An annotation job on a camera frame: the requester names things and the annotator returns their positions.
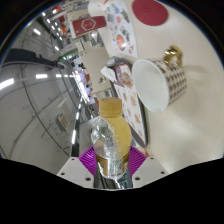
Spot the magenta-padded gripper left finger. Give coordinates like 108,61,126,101
56,145,99,189

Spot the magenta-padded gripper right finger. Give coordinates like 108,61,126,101
126,145,169,189

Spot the clear bottle with yellow drink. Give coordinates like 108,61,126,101
90,97,133,181

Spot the ceiling air conditioner unit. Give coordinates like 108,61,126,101
55,112,70,132

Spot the printed paper tray liner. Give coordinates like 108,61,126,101
113,64,147,141

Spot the wrapped food piece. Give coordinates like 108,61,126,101
119,70,135,89

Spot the white paper napkin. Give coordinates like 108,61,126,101
100,64,118,84

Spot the beige chair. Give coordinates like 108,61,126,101
80,44,113,95

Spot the ceiling lights group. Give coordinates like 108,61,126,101
0,9,84,148

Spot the colourful sticker sheet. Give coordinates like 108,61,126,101
103,1,139,58

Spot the flat round red coaster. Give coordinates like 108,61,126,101
131,0,169,27

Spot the white patterned mug, gold handle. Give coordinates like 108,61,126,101
131,44,188,114

